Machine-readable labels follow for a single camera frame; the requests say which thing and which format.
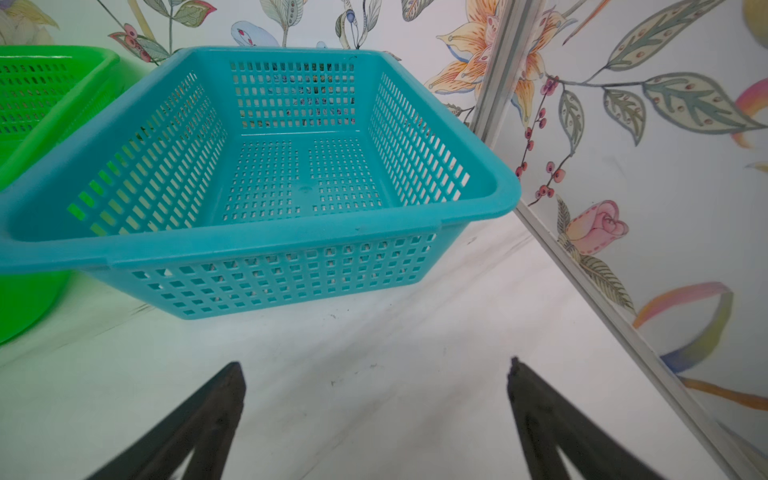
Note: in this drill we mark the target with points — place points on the teal basket right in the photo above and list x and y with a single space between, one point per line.
231 179

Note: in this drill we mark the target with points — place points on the bright green basket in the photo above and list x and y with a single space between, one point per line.
48 92

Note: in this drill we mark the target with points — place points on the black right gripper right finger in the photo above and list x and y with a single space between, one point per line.
551 428

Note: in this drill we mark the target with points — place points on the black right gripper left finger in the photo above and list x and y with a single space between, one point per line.
196 436

